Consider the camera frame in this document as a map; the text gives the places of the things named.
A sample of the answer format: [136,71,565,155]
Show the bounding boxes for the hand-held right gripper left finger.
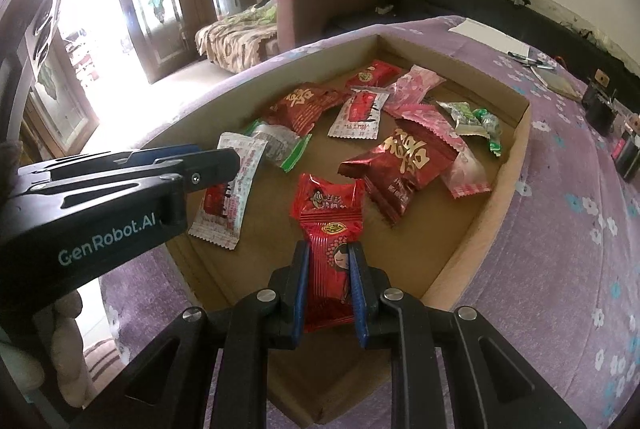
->
[70,240,311,429]

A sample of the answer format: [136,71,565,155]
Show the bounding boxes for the bright red snack packet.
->
[344,61,405,90]

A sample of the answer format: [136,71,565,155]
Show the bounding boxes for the white paper sheet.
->
[447,20,531,47]

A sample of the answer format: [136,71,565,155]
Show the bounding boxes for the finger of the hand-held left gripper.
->
[19,143,202,183]
[7,148,242,230]

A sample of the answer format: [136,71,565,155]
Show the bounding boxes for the white red snack packet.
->
[327,86,391,140]
[187,132,268,252]

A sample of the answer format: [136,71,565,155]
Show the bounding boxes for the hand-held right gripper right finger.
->
[348,243,588,429]

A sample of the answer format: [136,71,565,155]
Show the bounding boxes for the red figure print snack packet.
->
[291,173,367,334]

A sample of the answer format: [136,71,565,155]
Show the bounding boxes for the brown notebook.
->
[541,70,584,103]

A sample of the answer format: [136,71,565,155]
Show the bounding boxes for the black pink container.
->
[612,114,640,183]

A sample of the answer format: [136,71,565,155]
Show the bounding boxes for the striped floor mat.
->
[82,338,132,381]

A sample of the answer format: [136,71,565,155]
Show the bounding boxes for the black pens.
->
[506,51,557,70]

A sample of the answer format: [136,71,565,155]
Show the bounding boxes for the pink snack packet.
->
[382,65,447,117]
[395,104,493,200]

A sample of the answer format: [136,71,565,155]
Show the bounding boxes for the small dark red snack packet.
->
[262,82,351,134]

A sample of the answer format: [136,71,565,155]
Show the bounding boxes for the wooden glass cabinet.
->
[22,0,101,160]

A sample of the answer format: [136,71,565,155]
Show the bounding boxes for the tiger striped blanket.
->
[194,4,281,72]

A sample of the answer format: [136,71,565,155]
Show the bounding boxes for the clear green snack packet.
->
[242,119,313,174]

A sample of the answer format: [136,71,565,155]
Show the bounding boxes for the large dark red snack packet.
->
[338,119,458,227]

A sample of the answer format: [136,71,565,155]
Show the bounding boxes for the shallow cardboard box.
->
[127,31,532,427]

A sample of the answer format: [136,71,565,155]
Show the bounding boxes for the black desk holder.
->
[581,71,614,133]

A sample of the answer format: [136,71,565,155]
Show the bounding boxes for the person's left hand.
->
[49,291,97,410]

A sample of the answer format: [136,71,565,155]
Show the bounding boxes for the white green snack packet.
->
[436,100,483,137]

